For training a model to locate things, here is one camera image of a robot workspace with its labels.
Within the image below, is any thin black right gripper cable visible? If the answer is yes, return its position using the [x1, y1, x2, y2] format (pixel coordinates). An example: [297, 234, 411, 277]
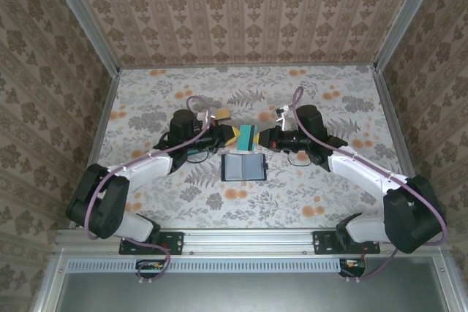
[287, 151, 312, 166]

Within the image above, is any thin black left gripper cable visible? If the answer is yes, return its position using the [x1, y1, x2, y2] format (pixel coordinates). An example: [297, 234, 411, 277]
[185, 145, 214, 164]

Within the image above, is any aluminium back rail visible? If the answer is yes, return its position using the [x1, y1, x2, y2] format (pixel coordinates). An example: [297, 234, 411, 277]
[118, 63, 377, 70]

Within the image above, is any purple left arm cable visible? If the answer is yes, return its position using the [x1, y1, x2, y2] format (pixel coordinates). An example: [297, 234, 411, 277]
[83, 96, 214, 286]

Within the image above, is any aluminium corner post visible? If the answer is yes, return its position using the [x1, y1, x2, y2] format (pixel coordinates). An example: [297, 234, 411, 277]
[372, 0, 438, 72]
[46, 0, 121, 76]

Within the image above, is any small black controller board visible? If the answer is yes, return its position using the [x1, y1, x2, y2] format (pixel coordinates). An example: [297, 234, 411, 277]
[339, 257, 366, 277]
[135, 259, 165, 278]

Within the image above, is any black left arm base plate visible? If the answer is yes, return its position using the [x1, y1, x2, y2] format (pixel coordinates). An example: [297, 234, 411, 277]
[118, 230, 185, 256]

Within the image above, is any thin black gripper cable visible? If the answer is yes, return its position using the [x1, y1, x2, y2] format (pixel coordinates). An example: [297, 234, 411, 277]
[185, 145, 214, 164]
[287, 151, 312, 166]

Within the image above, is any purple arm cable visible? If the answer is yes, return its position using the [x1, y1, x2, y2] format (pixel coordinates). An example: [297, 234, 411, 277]
[292, 86, 449, 286]
[83, 96, 214, 286]

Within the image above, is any navy blue card holder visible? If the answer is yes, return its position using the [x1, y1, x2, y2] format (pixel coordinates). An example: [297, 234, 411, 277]
[220, 153, 270, 182]

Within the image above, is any grey slotted cable duct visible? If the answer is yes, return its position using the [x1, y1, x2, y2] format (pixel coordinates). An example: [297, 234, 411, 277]
[67, 257, 343, 273]

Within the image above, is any aluminium mounting rail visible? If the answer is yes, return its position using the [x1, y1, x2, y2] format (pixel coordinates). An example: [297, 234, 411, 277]
[54, 227, 450, 256]

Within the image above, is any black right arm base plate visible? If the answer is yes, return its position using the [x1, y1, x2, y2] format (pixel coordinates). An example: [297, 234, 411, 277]
[313, 230, 381, 256]

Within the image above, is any grey metal sheet panel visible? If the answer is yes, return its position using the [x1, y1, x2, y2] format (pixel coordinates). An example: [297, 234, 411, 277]
[58, 271, 445, 312]

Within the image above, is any aluminium lower frame bar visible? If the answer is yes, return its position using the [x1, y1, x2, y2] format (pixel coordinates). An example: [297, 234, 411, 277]
[34, 253, 69, 312]
[431, 253, 456, 312]

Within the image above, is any aluminium side rail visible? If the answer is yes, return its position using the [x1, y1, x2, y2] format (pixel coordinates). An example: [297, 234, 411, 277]
[71, 69, 121, 231]
[372, 66, 432, 229]

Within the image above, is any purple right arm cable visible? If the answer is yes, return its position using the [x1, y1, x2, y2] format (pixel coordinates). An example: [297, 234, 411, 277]
[292, 86, 449, 286]

